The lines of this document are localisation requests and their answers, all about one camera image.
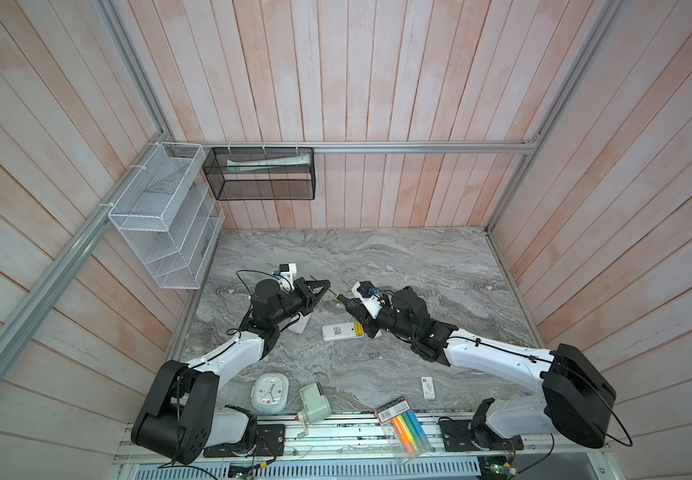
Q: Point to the black wire mesh basket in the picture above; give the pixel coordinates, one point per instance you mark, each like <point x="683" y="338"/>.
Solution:
<point x="258" y="187"/>

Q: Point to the white wire mesh shelf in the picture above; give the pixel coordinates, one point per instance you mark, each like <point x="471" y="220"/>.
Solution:
<point x="167" y="217"/>

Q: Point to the paper in black basket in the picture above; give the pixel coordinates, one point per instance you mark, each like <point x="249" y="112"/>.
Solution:
<point x="276" y="165"/>

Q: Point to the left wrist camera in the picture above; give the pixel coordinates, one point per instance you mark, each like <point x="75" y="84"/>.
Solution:
<point x="286" y="275"/>

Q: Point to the white air conditioner remote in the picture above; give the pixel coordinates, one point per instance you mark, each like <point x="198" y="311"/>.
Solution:
<point x="342" y="331"/>

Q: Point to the pack of coloured markers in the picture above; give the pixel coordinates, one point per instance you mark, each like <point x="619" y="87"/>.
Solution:
<point x="406" y="437"/>

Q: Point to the red white remote control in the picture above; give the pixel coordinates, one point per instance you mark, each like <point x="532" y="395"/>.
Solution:
<point x="300" y="324"/>

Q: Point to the pale green alarm clock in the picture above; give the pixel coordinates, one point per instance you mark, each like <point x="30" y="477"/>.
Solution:
<point x="270" y="392"/>

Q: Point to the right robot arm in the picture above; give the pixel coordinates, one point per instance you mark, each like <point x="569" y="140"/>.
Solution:
<point x="568" y="395"/>

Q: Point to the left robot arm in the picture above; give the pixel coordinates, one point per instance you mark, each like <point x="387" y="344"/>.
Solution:
<point x="179" y="418"/>

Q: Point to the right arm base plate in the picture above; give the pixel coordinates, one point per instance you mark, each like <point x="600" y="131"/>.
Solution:
<point x="466" y="436"/>

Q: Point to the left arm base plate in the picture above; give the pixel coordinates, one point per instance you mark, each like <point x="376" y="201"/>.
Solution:
<point x="264" y="440"/>

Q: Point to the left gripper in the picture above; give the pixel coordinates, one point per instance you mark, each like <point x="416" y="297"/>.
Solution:
<point x="309" y="297"/>

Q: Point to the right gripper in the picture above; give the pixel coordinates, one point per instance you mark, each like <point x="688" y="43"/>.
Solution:
<point x="362" y="316"/>

